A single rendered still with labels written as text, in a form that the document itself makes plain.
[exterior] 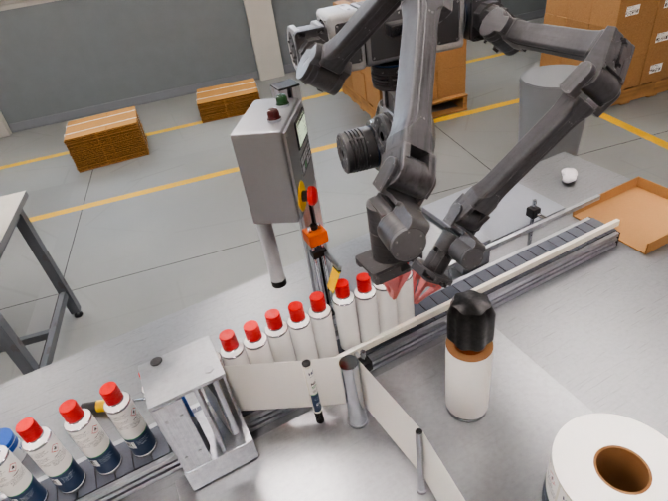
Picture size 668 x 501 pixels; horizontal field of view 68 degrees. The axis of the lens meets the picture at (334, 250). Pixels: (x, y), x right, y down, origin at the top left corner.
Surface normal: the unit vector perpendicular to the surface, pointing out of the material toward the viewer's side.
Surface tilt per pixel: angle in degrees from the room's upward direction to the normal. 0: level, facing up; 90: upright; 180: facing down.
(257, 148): 90
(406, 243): 89
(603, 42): 50
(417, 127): 54
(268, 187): 90
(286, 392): 90
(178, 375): 0
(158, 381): 0
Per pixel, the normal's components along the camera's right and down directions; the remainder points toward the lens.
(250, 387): -0.02, 0.60
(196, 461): 0.46, 0.48
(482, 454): -0.13, -0.80
